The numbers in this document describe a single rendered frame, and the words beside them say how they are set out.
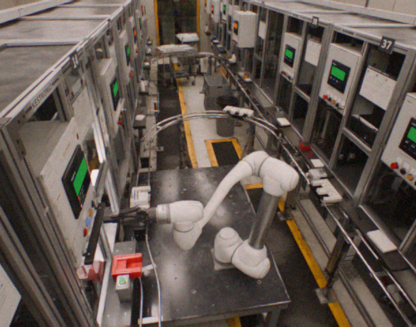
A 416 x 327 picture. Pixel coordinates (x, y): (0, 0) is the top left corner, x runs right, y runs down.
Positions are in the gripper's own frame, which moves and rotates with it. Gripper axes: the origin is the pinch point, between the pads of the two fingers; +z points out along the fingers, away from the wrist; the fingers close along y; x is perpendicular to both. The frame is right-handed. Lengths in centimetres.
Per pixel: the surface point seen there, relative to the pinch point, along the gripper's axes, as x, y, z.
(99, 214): -9.9, -5.4, 7.9
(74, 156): -5.3, 30.7, 9.5
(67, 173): 6.3, 30.7, 9.5
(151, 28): -869, -48, 5
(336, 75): -108, 28, -163
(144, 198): -70, -49, -7
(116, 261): -13.4, -45.9, 6.7
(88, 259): 16.2, -5.6, 8.1
